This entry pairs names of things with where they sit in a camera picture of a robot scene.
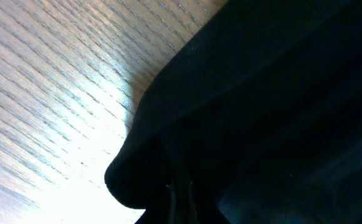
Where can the black t-shirt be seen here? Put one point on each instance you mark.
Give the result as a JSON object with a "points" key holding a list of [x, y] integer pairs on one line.
{"points": [[257, 119]]}

